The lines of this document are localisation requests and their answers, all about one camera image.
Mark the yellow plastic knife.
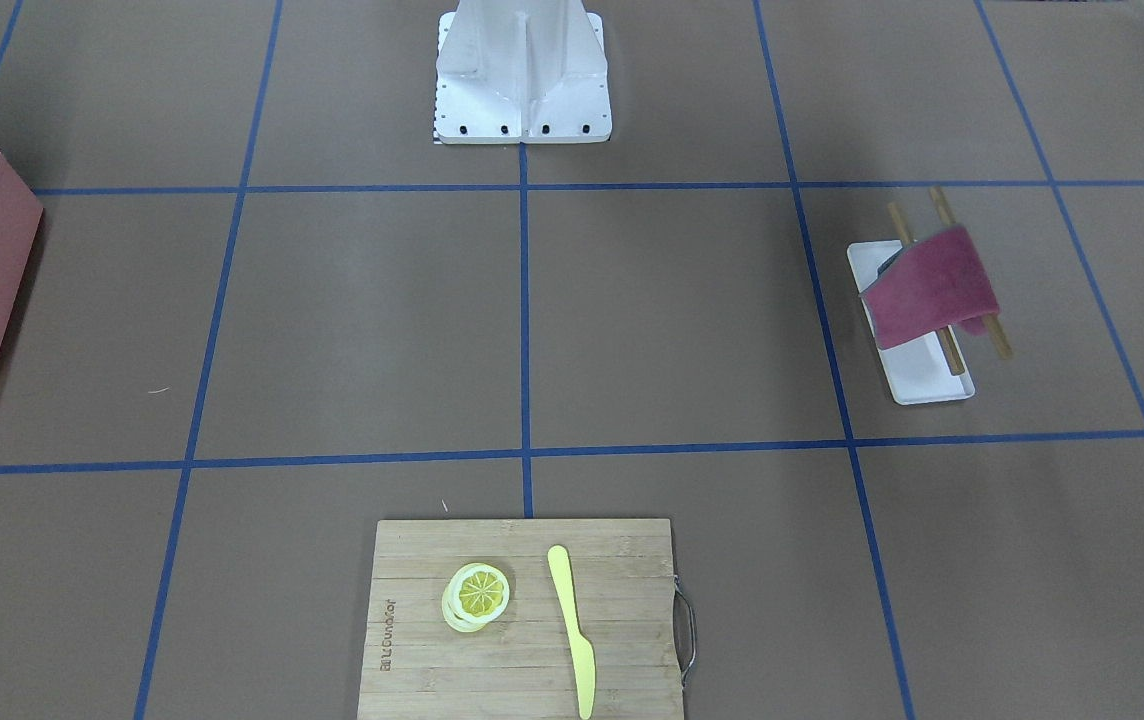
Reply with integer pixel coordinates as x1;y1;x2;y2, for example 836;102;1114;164
546;544;598;719

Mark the bamboo cutting board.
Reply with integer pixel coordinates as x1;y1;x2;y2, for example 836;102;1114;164
357;519;685;719

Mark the magenta wiping cloth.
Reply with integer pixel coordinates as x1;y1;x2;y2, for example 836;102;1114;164
861;224;1001;350

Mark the yellow lemon slice toy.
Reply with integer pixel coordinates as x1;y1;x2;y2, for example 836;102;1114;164
440;562;511;633

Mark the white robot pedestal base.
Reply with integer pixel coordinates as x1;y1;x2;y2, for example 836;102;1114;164
432;1;613;145

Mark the white rack tray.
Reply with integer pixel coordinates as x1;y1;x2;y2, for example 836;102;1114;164
847;240;976;406

